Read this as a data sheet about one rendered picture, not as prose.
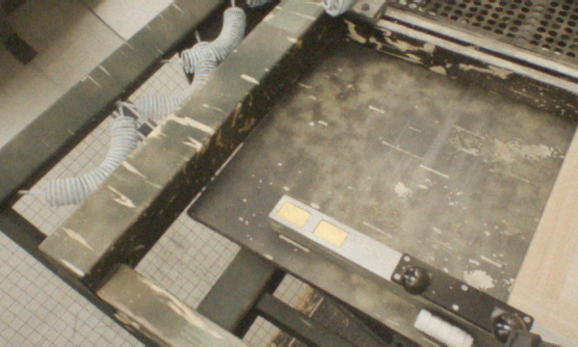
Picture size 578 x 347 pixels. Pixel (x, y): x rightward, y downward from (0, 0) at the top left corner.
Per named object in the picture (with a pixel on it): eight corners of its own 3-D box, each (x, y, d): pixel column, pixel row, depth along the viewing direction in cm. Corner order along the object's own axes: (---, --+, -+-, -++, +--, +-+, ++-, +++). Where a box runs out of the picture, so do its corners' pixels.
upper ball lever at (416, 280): (428, 294, 74) (422, 303, 61) (405, 281, 75) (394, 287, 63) (439, 271, 74) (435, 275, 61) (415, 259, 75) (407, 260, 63)
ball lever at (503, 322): (508, 335, 70) (518, 354, 57) (482, 322, 71) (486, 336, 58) (519, 311, 70) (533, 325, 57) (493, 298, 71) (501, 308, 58)
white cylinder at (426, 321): (412, 329, 74) (463, 357, 71) (415, 322, 72) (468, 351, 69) (420, 312, 75) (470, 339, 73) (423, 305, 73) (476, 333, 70)
